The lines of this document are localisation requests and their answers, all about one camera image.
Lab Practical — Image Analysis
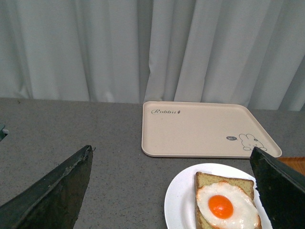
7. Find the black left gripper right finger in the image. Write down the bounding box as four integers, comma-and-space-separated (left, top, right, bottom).
250, 147, 305, 229

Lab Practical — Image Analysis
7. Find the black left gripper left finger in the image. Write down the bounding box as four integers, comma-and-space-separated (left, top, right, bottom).
0, 146, 93, 229

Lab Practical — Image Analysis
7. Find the white round plate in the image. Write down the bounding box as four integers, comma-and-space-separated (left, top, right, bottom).
164, 163, 273, 229

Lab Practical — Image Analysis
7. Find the wooden brown tray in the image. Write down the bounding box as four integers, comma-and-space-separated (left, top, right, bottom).
278, 157, 305, 175

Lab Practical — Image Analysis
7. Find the fried egg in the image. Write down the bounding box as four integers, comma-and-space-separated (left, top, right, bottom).
196, 181, 261, 229

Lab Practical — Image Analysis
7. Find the bottom bread slice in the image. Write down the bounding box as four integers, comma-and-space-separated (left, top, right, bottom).
195, 172, 262, 229

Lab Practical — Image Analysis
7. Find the beige rabbit tray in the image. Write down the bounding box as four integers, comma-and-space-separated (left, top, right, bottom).
142, 101, 282, 158

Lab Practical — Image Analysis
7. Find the grey-white curtain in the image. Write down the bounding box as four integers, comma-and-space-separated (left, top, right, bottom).
0, 0, 305, 111

